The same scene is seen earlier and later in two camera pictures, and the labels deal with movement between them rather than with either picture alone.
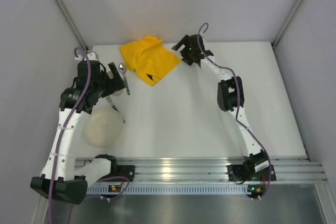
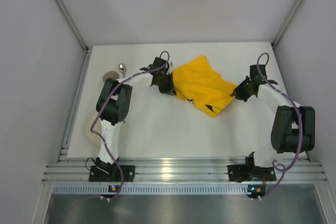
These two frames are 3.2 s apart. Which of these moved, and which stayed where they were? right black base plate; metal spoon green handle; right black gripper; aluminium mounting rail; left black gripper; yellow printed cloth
Moved: right black gripper; left black gripper; yellow printed cloth
Stayed: aluminium mounting rail; right black base plate; metal spoon green handle
